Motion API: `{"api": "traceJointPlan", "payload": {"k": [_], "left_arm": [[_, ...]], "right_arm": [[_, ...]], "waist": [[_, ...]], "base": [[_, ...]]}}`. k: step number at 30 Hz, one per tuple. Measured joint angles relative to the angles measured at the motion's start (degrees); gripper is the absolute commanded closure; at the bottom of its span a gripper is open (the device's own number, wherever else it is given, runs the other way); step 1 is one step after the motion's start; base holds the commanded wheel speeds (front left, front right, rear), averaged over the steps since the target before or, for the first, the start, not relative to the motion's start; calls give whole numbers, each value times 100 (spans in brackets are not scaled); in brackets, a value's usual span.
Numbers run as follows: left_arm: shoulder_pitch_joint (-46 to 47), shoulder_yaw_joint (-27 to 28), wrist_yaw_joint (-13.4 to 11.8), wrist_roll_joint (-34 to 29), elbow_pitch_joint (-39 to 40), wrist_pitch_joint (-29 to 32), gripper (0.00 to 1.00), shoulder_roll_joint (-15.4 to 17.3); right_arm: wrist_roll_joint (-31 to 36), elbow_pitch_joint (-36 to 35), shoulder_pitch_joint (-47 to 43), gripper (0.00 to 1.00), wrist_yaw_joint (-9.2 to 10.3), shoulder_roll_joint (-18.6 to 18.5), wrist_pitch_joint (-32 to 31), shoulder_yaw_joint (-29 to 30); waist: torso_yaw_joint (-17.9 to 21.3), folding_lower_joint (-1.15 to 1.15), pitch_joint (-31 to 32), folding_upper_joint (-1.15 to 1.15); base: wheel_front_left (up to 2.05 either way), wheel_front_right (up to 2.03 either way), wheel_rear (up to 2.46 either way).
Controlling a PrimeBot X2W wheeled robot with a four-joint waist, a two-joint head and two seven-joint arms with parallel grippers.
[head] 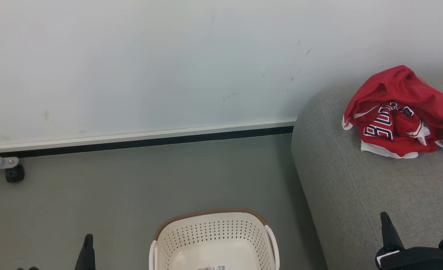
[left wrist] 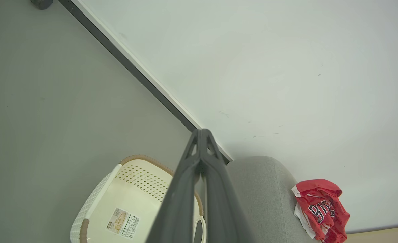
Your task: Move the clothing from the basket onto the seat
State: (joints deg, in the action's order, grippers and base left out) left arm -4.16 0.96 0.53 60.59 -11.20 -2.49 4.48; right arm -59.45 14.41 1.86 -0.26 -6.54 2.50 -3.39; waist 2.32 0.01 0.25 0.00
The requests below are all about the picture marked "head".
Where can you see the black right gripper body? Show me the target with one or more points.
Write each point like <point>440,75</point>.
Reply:
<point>420,258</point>

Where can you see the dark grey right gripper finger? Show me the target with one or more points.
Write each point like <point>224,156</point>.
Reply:
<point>389,234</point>

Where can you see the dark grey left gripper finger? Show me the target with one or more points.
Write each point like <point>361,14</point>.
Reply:
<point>87,255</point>

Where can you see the red basketball jersey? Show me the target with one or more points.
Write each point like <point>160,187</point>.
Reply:
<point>401,97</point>

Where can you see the cream perforated laundry basket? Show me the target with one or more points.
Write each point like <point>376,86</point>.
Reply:
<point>214,234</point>

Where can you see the grey fabric sofa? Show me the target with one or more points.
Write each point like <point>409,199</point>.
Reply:
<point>356,187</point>

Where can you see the black caster wheel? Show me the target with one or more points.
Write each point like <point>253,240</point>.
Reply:
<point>15,174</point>

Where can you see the white barcode sticker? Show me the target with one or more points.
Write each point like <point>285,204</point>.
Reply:
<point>213,267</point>

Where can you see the white partition board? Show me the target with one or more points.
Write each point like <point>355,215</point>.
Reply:
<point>131,56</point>

